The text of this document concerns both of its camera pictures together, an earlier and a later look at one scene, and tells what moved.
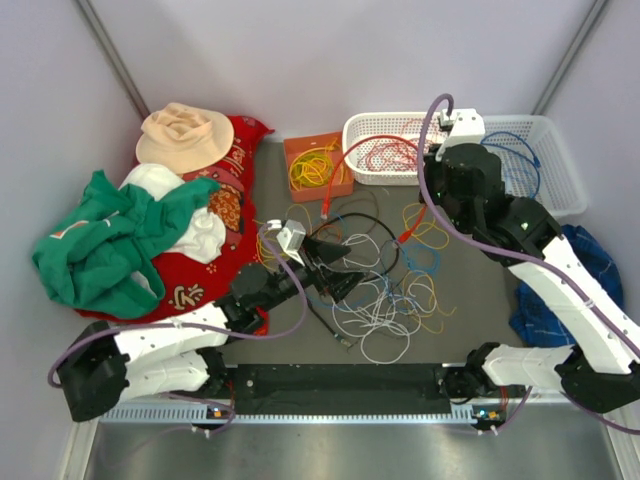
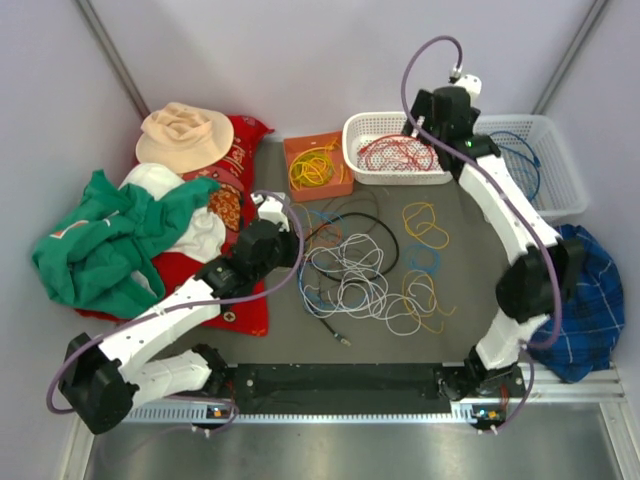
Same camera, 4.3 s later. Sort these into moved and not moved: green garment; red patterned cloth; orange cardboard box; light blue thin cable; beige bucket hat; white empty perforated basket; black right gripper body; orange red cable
Moved: orange red cable; light blue thin cable; black right gripper body
Not moved: beige bucket hat; green garment; white empty perforated basket; orange cardboard box; red patterned cloth
